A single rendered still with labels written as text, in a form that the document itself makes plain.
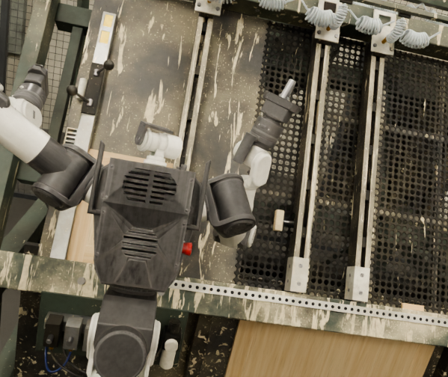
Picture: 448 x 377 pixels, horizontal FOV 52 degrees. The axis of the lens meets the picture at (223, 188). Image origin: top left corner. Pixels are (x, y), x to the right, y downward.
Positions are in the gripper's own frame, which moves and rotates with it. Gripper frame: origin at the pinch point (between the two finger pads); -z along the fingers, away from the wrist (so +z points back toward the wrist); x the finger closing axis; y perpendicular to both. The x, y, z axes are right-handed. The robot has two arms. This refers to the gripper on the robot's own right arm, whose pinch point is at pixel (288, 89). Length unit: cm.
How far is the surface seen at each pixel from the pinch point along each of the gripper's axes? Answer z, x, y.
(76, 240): 79, 41, -7
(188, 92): 15.7, 41.4, 18.8
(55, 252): 84, 43, -13
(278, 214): 41, -8, 34
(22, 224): 99, 83, 13
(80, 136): 47, 61, -3
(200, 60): 3, 48, 27
